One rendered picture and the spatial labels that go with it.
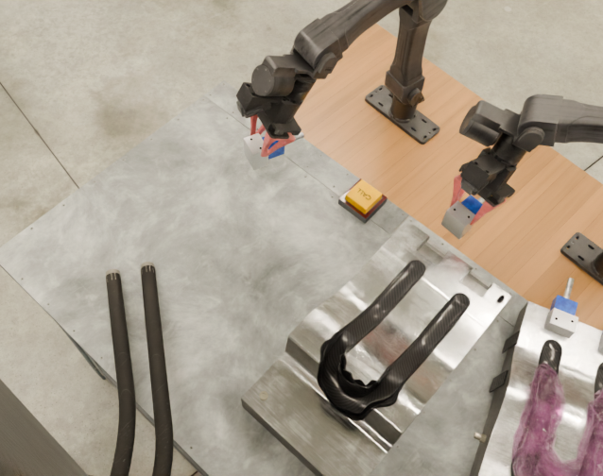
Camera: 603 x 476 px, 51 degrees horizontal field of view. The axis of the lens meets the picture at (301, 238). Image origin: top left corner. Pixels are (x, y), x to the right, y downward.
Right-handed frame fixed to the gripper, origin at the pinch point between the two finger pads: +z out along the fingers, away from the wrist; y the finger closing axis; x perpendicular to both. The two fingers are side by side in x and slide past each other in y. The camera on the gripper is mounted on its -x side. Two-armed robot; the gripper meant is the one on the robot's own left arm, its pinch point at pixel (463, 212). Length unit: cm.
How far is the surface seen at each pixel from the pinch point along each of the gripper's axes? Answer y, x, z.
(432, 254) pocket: 0.3, -2.1, 10.9
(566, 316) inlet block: 27.5, 4.3, 5.4
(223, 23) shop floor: -162, 99, 54
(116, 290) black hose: -38, -48, 38
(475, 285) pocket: 11.0, -1.0, 10.4
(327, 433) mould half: 12, -39, 31
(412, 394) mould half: 17.9, -29.4, 18.1
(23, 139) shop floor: -162, 9, 103
